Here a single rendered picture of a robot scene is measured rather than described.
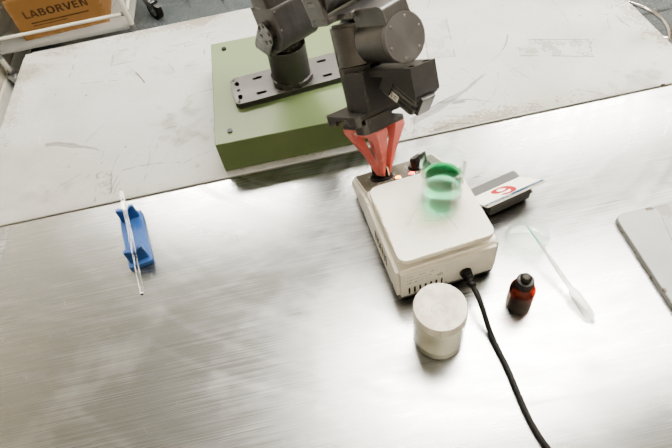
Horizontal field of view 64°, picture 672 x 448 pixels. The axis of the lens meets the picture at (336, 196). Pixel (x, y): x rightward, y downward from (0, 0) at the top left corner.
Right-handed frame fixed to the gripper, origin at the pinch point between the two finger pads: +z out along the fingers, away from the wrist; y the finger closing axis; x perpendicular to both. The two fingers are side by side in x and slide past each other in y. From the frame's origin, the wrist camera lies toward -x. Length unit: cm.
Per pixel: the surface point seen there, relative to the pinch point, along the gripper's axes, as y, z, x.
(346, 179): 0.2, 2.9, 8.9
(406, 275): -9.7, 8.2, -11.4
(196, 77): -1.7, -14.1, 45.2
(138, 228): -26.9, 1.5, 25.1
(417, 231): -6.2, 4.2, -11.0
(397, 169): 3.1, 1.4, 0.4
